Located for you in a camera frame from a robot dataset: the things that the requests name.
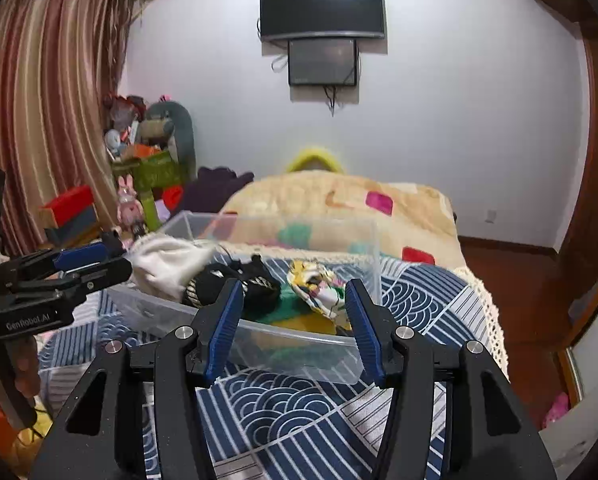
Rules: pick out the white cloth bag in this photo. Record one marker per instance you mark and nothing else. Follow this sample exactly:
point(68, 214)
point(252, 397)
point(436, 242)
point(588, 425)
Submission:
point(164, 265)

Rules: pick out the pink rabbit figure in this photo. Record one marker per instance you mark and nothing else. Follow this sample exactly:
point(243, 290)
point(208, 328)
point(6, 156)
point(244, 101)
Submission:
point(128, 207)

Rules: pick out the small black wall monitor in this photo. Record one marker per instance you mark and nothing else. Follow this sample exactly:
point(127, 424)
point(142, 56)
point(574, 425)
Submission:
point(322, 62)

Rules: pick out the white sliding wardrobe door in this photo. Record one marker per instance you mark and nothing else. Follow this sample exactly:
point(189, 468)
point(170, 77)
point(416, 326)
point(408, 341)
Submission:
point(589, 410)

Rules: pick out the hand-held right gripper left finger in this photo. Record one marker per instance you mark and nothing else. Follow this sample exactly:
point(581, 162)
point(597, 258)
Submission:
point(224, 325)

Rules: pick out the pink slipper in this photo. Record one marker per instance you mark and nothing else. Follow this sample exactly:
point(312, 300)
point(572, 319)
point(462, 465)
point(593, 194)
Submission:
point(558, 410)

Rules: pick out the pile of assorted clutter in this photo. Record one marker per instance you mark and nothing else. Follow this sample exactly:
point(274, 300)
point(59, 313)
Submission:
point(124, 125)

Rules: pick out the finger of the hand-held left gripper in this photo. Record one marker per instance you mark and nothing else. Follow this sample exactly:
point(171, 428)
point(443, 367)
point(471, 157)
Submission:
point(79, 257)
point(104, 275)

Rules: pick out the yellow plush toy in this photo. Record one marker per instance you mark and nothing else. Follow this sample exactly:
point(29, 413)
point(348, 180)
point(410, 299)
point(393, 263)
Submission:
point(314, 157)

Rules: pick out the green knit gloves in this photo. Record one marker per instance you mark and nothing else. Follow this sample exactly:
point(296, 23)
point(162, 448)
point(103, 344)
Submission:
point(284, 310)

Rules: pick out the striped red curtain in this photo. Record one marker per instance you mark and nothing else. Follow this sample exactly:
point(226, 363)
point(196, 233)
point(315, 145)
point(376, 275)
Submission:
point(44, 100)

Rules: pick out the red lidded box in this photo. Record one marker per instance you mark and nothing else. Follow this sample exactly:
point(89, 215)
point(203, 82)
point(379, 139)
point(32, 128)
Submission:
point(71, 205)

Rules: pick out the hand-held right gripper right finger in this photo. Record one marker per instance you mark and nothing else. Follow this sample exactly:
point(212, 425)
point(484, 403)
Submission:
point(366, 335)

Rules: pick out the dark purple clothing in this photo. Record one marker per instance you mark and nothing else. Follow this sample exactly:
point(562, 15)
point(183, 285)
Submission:
point(214, 185)

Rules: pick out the brown wooden door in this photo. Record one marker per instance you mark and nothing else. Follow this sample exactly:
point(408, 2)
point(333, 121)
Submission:
point(594, 200)

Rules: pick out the white wall outlet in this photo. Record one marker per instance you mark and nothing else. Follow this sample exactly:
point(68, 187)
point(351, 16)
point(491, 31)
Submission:
point(490, 216)

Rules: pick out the patterned pillow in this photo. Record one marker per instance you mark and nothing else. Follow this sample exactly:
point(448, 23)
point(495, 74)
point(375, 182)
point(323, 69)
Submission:
point(304, 190)

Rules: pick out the black wall television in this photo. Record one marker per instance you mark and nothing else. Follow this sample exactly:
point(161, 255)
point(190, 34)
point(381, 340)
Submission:
point(321, 7)

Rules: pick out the white lace table cover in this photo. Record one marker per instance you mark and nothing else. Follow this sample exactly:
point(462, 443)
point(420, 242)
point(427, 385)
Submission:
point(484, 310)

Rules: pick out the clear plastic storage box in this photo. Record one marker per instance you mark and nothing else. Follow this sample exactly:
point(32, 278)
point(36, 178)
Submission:
point(289, 355)

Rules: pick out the navy patterned tablecloth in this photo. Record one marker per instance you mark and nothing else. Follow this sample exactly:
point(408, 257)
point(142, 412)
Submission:
point(289, 410)

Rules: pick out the black studded pouch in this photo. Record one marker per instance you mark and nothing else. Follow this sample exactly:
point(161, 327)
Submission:
point(259, 285)

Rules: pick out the person's left hand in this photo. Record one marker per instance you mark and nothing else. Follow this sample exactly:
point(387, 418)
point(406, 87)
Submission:
point(28, 365)

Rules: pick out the yellow cloth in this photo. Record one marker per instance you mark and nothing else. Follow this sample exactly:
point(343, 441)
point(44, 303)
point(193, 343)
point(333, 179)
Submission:
point(39, 430)

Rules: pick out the yellow floral fabric scrunchie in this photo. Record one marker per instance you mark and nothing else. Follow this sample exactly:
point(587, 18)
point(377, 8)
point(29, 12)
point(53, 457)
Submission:
point(311, 280)

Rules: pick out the red cloth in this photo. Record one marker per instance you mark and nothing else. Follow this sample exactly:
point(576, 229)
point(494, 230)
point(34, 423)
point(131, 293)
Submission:
point(173, 197)

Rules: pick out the grey green plush toy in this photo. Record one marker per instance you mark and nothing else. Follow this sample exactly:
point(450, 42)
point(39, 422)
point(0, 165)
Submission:
point(176, 120)

